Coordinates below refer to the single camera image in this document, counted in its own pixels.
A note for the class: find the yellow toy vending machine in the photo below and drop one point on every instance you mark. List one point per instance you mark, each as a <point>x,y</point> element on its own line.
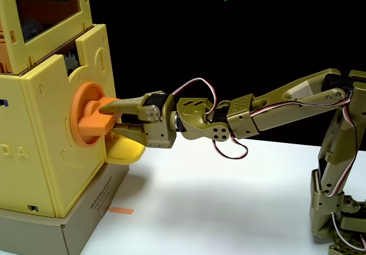
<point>43,129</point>

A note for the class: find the orange turning knob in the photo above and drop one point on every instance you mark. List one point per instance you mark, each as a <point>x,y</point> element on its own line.
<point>91,126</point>

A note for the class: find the clear tape tab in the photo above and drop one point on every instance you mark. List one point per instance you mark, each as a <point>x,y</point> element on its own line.
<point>104,209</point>

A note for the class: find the brown cardboard box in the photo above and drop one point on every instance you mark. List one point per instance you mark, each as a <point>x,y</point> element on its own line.
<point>83,223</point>

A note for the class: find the grey plastic gear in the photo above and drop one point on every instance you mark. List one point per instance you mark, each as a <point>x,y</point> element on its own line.
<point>70,62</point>

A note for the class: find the orange tape strip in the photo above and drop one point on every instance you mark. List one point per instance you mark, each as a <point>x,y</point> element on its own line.
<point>123,210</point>

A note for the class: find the yellow dispensing tray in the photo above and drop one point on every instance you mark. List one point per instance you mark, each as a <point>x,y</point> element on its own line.
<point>123,155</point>

